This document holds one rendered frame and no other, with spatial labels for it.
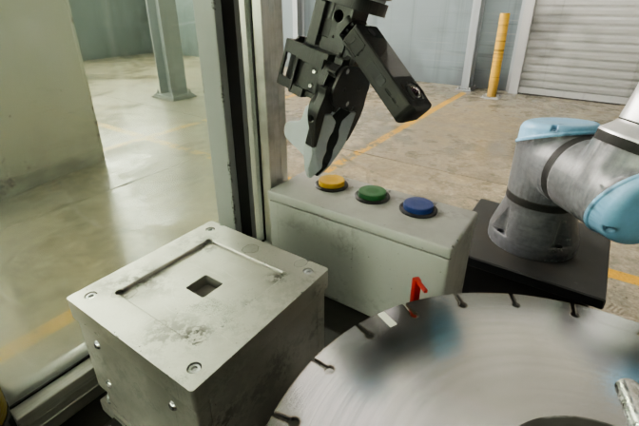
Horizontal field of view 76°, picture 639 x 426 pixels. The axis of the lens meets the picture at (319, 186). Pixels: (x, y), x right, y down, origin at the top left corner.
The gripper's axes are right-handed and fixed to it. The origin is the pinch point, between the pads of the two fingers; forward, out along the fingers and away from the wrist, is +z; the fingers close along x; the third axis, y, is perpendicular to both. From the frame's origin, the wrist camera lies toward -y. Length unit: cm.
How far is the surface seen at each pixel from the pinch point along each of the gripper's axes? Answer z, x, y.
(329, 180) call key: 5.3, -9.1, 3.5
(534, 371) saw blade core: -3.2, 14.8, -28.2
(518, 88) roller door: 29, -565, 89
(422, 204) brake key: 1.7, -10.1, -10.8
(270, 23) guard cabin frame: -13.6, -2.8, 16.0
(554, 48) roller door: -30, -561, 72
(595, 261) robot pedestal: 8, -40, -34
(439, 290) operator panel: 8.2, -4.9, -18.4
